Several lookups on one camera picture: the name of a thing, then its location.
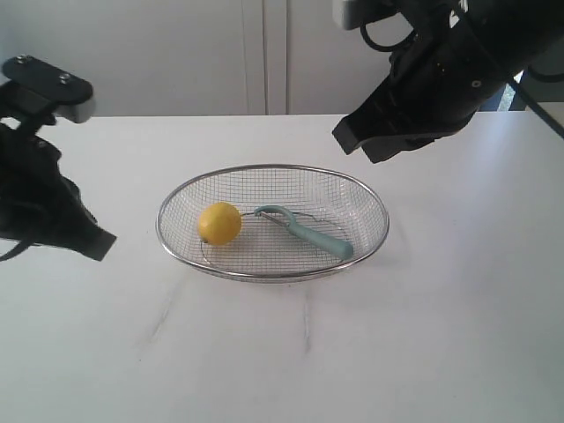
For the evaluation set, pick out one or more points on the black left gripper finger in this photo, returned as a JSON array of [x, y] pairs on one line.
[[78, 228]]

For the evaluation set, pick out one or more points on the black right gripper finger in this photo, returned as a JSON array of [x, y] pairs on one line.
[[374, 118], [380, 147]]

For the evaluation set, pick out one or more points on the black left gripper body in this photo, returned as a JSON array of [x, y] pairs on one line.
[[31, 190]]

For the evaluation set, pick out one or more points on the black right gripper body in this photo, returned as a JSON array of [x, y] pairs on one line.
[[455, 62]]

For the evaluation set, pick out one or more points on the teal handled peeler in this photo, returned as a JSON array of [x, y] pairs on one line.
[[286, 218]]

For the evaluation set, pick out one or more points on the yellow lemon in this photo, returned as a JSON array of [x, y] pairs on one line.
[[219, 224]]

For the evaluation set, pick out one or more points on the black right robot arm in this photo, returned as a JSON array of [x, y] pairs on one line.
[[543, 26]]

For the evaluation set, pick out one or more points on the oval wire mesh basket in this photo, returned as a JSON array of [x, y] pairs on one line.
[[324, 200]]

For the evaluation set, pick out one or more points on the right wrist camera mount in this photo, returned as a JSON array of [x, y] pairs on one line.
[[353, 14]]

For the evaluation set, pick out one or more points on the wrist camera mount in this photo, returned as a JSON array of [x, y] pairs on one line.
[[36, 93], [353, 14]]

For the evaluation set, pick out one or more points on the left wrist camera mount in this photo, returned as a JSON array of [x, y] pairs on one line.
[[36, 93]]

